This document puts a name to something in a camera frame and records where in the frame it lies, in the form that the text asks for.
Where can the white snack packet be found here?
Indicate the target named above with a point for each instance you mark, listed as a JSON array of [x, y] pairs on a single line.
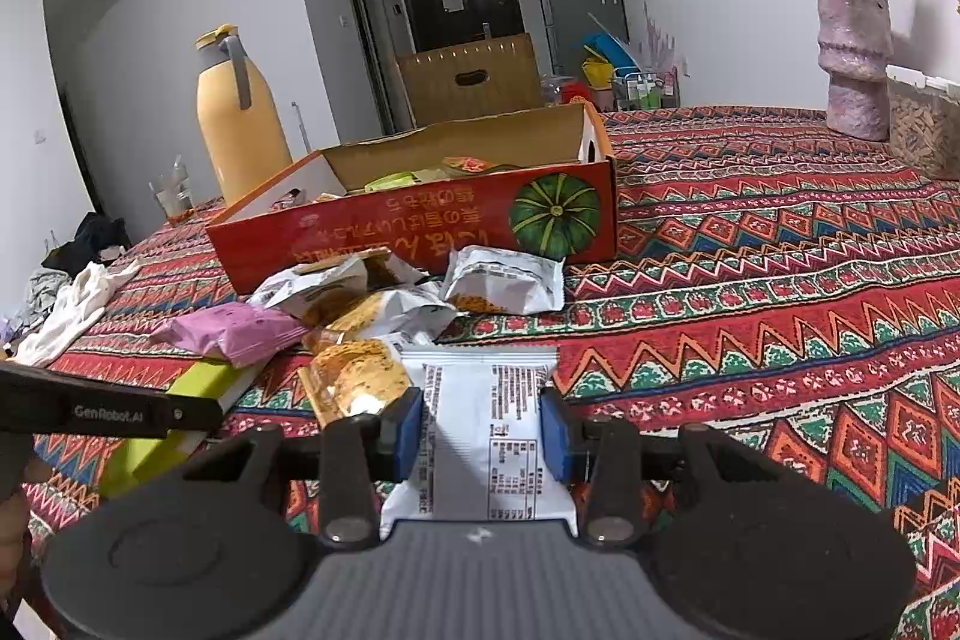
[[480, 400], [502, 276]]

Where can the clear plastic jar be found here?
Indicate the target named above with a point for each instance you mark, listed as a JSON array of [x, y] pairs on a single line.
[[556, 89]]

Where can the red patterned tablecloth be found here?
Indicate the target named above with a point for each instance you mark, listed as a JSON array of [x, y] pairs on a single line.
[[750, 280]]

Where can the red orange snack packet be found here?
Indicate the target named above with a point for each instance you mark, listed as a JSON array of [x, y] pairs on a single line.
[[469, 164]]

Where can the red gift box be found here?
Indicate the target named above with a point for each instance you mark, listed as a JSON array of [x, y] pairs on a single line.
[[576, 91]]

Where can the white cotton glove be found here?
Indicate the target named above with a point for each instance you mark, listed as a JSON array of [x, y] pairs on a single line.
[[67, 310]]

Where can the yellow thermos jug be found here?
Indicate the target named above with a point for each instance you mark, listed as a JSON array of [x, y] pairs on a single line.
[[240, 123]]

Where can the pink snack packet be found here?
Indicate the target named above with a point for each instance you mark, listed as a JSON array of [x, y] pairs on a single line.
[[240, 329]]

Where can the pink textured vase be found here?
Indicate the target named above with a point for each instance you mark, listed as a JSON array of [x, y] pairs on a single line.
[[855, 63]]

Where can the glass cup with straw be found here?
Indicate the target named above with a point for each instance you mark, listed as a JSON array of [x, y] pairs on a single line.
[[174, 197]]

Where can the pink wall decoration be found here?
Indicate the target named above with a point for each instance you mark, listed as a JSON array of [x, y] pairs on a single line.
[[660, 44]]

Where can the grey interior door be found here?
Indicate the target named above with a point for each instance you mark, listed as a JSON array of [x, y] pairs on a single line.
[[367, 48]]

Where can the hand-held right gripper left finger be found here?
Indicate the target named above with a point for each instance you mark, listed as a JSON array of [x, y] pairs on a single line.
[[409, 434]]

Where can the orange cardboard box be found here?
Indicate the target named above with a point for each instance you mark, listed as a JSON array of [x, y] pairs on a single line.
[[420, 220]]

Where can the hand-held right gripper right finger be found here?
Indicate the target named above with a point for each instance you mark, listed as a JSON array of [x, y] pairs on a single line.
[[555, 434]]

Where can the silver snack packet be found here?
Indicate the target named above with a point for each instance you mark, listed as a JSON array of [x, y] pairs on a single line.
[[397, 314]]

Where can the lime green box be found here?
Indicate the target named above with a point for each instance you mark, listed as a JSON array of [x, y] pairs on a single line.
[[187, 400]]

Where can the clear container of seeds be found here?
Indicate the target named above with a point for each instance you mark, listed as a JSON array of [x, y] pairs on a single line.
[[922, 123]]

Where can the green snack packet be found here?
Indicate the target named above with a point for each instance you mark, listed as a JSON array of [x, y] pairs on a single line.
[[390, 181]]

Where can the blue plastic bin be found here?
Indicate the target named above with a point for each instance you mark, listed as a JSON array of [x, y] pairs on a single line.
[[607, 51]]

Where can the person's left hand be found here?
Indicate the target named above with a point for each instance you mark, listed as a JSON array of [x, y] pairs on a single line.
[[11, 535]]

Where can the orange cracker snack packet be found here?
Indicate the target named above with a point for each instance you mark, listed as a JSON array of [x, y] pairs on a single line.
[[352, 377], [315, 291], [390, 269]]

